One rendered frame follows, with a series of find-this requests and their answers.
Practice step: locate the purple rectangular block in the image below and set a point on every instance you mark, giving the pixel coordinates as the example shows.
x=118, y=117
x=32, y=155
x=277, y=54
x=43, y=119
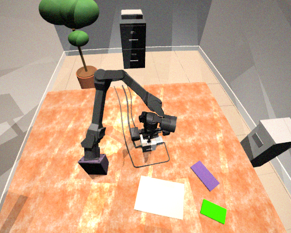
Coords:
x=204, y=175

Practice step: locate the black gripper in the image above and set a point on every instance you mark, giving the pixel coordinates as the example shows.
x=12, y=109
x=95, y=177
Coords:
x=146, y=133

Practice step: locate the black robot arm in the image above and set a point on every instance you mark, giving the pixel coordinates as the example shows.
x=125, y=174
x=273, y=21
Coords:
x=96, y=131

